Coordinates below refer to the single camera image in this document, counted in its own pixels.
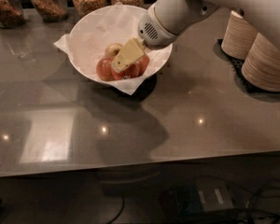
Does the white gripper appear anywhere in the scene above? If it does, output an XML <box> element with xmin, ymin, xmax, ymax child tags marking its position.
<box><xmin>111</xmin><ymin>4</ymin><xmax>177</xmax><ymax>73</ymax></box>

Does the red apple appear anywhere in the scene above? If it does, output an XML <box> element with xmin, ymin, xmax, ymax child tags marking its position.
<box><xmin>111</xmin><ymin>63</ymin><xmax>140</xmax><ymax>80</ymax></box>
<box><xmin>96</xmin><ymin>58</ymin><xmax>114</xmax><ymax>81</ymax></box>
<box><xmin>137</xmin><ymin>55</ymin><xmax>150</xmax><ymax>76</ymax></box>

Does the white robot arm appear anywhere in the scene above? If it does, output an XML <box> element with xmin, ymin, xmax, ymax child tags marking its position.
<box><xmin>112</xmin><ymin>0</ymin><xmax>280</xmax><ymax>72</ymax></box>

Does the yellow-green back apple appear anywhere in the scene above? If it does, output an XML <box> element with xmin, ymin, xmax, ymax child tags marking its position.
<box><xmin>105</xmin><ymin>43</ymin><xmax>123</xmax><ymax>58</ymax></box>

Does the white bowl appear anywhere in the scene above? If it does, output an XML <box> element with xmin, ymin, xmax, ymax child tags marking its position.
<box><xmin>67</xmin><ymin>5</ymin><xmax>147</xmax><ymax>83</ymax></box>

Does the white paper liner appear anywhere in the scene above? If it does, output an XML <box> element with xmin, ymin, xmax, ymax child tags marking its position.
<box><xmin>54</xmin><ymin>5</ymin><xmax>173</xmax><ymax>95</ymax></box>

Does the black tray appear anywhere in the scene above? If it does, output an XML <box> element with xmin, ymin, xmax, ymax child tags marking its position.
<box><xmin>217</xmin><ymin>38</ymin><xmax>280</xmax><ymax>95</ymax></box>

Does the back stack of paper bowls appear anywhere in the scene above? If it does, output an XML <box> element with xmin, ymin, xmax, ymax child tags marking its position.
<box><xmin>221</xmin><ymin>10</ymin><xmax>258</xmax><ymax>60</ymax></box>

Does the stack of paper bowls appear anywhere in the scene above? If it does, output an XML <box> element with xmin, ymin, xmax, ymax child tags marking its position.
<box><xmin>221</xmin><ymin>10</ymin><xmax>258</xmax><ymax>60</ymax></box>
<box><xmin>241</xmin><ymin>32</ymin><xmax>280</xmax><ymax>92</ymax></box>

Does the far left glass jar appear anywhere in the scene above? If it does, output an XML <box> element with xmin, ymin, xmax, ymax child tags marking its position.
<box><xmin>0</xmin><ymin>0</ymin><xmax>25</xmax><ymax>29</ymax></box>

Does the front stack of paper bowls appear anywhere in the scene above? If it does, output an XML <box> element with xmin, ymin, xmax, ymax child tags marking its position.
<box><xmin>241</xmin><ymin>32</ymin><xmax>280</xmax><ymax>92</ymax></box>

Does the black box under table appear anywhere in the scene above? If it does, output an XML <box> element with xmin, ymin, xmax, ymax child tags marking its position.
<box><xmin>170</xmin><ymin>181</ymin><xmax>235</xmax><ymax>217</ymax></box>

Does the black cable on floor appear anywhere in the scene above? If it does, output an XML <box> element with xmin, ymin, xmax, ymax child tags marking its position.
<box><xmin>106</xmin><ymin>196</ymin><xmax>126</xmax><ymax>224</ymax></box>

